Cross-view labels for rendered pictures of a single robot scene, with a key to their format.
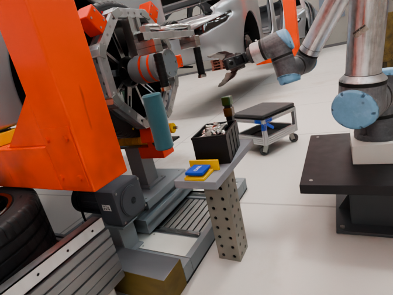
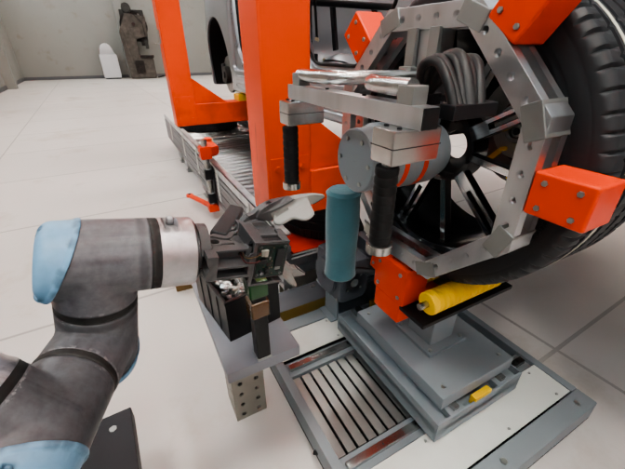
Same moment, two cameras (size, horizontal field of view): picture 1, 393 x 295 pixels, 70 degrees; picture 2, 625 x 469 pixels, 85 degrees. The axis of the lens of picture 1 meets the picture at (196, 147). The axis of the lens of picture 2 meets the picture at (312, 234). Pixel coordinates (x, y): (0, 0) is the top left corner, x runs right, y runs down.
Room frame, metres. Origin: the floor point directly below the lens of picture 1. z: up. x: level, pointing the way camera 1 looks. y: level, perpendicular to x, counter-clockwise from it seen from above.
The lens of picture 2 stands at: (1.61, -0.59, 1.04)
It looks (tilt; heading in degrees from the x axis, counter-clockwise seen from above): 28 degrees down; 120
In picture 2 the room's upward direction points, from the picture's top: straight up
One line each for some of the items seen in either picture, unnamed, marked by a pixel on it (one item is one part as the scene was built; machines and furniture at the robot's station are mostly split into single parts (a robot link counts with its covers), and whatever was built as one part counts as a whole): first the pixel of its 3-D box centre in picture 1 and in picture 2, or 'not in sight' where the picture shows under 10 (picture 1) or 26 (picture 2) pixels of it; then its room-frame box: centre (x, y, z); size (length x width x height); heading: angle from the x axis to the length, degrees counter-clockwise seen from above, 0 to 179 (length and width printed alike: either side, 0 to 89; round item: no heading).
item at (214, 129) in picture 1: (217, 140); (235, 288); (1.09, -0.09, 0.51); 0.20 x 0.14 x 0.13; 157
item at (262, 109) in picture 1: (265, 127); not in sight; (2.29, -0.61, 0.17); 0.43 x 0.36 x 0.34; 122
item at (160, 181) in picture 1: (142, 167); (433, 310); (1.53, 0.33, 0.32); 0.40 x 0.30 x 0.28; 149
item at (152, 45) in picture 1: (149, 47); (301, 111); (1.19, 0.09, 0.93); 0.09 x 0.05 x 0.05; 59
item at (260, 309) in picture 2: (228, 111); (258, 305); (1.24, -0.18, 0.59); 0.04 x 0.04 x 0.04; 59
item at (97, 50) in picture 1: (141, 69); (418, 150); (1.44, 0.18, 0.85); 0.54 x 0.07 x 0.54; 149
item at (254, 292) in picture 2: (227, 100); (256, 285); (1.24, -0.18, 0.64); 0.04 x 0.04 x 0.04; 59
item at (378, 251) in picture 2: (199, 61); (382, 207); (1.46, -0.11, 0.83); 0.04 x 0.04 x 0.16
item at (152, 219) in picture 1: (148, 198); (418, 347); (1.50, 0.34, 0.13); 0.50 x 0.36 x 0.10; 149
